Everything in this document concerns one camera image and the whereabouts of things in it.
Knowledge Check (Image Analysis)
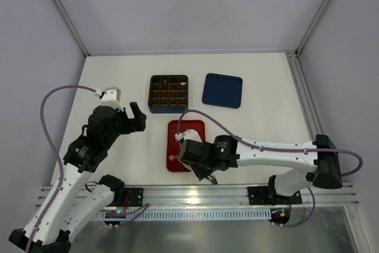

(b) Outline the right aluminium frame post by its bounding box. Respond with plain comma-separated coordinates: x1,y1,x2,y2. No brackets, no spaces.
296,0,334,57

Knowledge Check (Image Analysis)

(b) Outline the red lacquer tray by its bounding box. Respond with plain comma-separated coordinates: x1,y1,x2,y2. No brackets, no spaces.
166,120,205,172

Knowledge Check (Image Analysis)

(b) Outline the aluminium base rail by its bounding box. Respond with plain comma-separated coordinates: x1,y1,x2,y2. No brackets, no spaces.
34,184,361,208

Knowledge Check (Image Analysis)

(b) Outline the purple cable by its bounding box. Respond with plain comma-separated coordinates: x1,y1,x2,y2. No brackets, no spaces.
175,109,364,229
25,85,101,253

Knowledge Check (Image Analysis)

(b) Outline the blue chocolate tin box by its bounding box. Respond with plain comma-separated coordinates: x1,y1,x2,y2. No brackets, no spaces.
147,75,189,114

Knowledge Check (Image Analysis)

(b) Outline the white cable duct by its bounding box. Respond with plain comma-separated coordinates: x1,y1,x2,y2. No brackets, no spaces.
93,209,272,221

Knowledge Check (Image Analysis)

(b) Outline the aluminium frame post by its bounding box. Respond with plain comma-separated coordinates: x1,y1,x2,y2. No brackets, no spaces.
51,0,90,57
296,0,334,57

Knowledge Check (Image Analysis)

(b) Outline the black mount plate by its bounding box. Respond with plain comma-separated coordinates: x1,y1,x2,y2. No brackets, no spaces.
247,186,303,206
124,187,144,207

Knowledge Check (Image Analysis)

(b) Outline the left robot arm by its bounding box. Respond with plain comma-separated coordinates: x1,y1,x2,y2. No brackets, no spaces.
8,102,146,252

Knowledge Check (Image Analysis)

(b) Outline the blue tin lid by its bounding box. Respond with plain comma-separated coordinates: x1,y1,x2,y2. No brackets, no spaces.
202,73,243,109

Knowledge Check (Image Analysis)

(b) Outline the left black mount plate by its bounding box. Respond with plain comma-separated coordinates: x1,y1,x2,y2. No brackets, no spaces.
124,187,144,207

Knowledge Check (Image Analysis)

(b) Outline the right aluminium side rail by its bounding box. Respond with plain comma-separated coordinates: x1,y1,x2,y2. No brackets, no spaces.
286,52,324,138

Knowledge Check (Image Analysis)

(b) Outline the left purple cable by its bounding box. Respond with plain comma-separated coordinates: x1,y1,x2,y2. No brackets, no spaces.
25,85,101,253

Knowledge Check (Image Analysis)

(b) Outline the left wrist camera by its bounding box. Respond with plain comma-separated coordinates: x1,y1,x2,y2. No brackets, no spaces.
100,87,122,110

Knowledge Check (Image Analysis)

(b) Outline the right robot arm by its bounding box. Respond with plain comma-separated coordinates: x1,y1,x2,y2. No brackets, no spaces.
175,130,343,204

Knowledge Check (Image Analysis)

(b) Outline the right black mount plate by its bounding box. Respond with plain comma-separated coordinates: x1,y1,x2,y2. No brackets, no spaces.
247,186,303,206

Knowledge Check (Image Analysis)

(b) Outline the left aluminium frame post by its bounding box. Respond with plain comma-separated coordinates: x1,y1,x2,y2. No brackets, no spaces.
51,0,90,57

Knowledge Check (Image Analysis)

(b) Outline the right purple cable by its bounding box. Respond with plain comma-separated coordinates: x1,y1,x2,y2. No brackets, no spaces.
175,109,364,229

